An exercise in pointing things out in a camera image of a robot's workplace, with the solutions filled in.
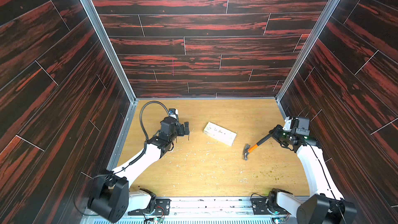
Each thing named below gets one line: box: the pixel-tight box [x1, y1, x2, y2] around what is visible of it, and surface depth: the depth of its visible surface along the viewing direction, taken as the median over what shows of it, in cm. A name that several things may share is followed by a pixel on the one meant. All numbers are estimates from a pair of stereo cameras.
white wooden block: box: [203, 121, 238, 147], surface depth 98 cm
